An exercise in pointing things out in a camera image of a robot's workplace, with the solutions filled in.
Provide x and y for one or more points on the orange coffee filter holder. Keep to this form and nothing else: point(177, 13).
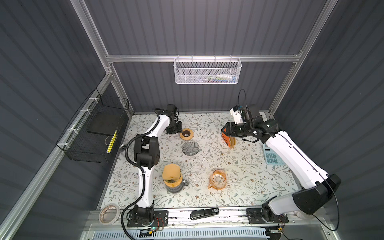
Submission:
point(229, 141)

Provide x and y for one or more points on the small metal cap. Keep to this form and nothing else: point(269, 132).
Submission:
point(122, 148)

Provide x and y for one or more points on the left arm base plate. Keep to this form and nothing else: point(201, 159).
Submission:
point(155, 219)

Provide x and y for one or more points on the orange glass pitcher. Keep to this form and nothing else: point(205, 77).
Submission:
point(218, 179)

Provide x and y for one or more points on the black stapler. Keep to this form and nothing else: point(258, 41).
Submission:
point(204, 213)

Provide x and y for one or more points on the black wire basket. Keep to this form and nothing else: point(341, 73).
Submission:
point(88, 138)

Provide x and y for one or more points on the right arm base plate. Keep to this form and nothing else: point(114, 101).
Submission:
point(261, 215)

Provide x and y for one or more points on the white wire mesh basket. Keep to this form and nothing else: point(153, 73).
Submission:
point(207, 71)

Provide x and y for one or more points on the grey glass pitcher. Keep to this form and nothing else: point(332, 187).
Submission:
point(178, 188)

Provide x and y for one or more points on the tape roll left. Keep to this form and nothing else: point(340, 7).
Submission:
point(109, 215)

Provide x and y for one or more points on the wooden ring holder near pitcher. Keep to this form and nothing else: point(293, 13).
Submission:
point(186, 134)

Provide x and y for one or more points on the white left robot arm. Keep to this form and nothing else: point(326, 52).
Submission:
point(147, 156)

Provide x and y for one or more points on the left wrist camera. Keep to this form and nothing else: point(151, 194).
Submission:
point(171, 110)

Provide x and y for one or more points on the teal calculator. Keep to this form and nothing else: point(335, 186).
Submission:
point(271, 157)

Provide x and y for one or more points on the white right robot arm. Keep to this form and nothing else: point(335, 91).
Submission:
point(318, 187)

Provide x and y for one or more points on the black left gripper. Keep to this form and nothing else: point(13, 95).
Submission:
point(179, 128)

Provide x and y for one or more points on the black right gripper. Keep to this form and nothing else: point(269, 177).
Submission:
point(229, 126)

